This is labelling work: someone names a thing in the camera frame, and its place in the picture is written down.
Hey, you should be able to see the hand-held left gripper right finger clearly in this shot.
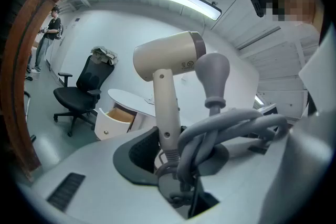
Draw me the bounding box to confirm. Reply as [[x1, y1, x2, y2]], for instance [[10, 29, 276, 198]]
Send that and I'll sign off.
[[188, 110, 336, 224]]

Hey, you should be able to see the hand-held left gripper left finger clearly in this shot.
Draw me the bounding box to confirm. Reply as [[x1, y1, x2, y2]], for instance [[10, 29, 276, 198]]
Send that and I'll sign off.
[[17, 125, 190, 224]]

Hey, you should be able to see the large wooden drawer white front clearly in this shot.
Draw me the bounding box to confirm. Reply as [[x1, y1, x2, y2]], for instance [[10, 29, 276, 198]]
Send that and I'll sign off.
[[94, 105, 139, 141]]

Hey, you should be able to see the cream hair dryer with cord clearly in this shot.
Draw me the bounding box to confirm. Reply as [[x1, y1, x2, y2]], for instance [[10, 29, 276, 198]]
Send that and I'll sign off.
[[132, 30, 289, 208]]

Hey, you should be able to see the white cabinet with wooden drawer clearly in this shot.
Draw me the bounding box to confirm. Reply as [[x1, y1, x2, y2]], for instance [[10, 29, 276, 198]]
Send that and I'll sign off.
[[107, 88, 160, 131]]

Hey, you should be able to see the black office chair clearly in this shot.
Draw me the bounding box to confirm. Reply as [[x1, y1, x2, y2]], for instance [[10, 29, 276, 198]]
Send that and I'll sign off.
[[53, 54, 116, 137]]

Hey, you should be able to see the metal vacuum cleaner tube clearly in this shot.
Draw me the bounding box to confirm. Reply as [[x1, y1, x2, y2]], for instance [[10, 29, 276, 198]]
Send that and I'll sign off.
[[23, 90, 37, 143]]

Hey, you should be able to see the beige crumpled cloth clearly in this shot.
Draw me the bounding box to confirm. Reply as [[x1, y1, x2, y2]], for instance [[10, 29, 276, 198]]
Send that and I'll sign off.
[[91, 46, 119, 66]]

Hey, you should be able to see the brown wooden frame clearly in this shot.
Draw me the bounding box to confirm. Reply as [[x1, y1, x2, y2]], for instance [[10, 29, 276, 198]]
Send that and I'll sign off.
[[0, 0, 78, 182]]

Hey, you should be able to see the black head-worn camera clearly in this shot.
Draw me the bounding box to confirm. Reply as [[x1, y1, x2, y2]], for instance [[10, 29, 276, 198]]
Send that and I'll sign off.
[[249, 0, 268, 18]]

